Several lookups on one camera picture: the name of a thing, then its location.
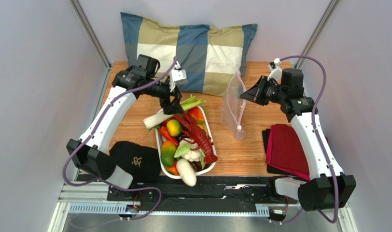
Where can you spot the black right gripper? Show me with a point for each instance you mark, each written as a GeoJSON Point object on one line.
{"type": "Point", "coordinates": [259, 93]}

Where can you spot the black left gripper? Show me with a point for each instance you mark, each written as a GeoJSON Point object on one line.
{"type": "Point", "coordinates": [174, 107]}

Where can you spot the yellow green lemon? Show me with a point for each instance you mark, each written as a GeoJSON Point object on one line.
{"type": "Point", "coordinates": [174, 127]}

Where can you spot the clear pink zip top bag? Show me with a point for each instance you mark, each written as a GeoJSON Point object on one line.
{"type": "Point", "coordinates": [233, 107]}

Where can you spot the green celery stalk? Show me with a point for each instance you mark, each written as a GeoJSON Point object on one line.
{"type": "Point", "coordinates": [158, 118]}

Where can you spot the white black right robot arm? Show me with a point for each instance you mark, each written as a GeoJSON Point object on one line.
{"type": "Point", "coordinates": [328, 187]}

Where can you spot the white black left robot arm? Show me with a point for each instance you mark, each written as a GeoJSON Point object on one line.
{"type": "Point", "coordinates": [88, 153]}

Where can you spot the orange carrot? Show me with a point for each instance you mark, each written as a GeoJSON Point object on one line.
{"type": "Point", "coordinates": [165, 133]}

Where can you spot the red toy lobster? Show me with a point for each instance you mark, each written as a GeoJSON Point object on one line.
{"type": "Point", "coordinates": [199, 136]}

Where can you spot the green orange mango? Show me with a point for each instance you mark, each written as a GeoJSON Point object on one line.
{"type": "Point", "coordinates": [168, 150]}

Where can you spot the white cauliflower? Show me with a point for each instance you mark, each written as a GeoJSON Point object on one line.
{"type": "Point", "coordinates": [187, 151]}

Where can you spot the checkered blue beige pillow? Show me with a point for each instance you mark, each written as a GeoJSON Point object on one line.
{"type": "Point", "coordinates": [210, 56]}

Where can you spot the white plastic basket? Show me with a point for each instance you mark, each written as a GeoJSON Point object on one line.
{"type": "Point", "coordinates": [188, 138]}

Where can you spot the small orange fruit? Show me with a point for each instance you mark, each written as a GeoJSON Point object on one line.
{"type": "Point", "coordinates": [173, 169]}

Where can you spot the black cap with logo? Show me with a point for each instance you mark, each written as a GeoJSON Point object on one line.
{"type": "Point", "coordinates": [141, 162]}

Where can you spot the white radish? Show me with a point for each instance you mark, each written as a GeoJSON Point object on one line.
{"type": "Point", "coordinates": [186, 172]}

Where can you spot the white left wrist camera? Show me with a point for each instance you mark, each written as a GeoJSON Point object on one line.
{"type": "Point", "coordinates": [178, 76]}

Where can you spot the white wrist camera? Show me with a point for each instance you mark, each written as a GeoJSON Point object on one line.
{"type": "Point", "coordinates": [276, 70]}
{"type": "Point", "coordinates": [178, 76]}

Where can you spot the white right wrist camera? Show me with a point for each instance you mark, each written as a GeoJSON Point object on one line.
{"type": "Point", "coordinates": [276, 70]}

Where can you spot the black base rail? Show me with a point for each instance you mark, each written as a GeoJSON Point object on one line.
{"type": "Point", "coordinates": [228, 196]}

